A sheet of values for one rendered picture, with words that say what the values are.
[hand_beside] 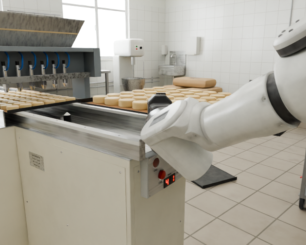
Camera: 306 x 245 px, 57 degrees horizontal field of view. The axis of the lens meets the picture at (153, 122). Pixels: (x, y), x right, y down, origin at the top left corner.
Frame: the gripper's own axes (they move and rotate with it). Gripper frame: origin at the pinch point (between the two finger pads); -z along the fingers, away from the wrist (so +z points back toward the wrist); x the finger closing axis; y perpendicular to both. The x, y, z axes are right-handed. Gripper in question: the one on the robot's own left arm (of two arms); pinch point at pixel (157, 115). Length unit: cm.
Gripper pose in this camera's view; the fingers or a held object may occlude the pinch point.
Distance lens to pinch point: 71.0
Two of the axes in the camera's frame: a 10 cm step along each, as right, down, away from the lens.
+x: 0.0, -9.7, -2.4
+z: 1.2, 2.3, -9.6
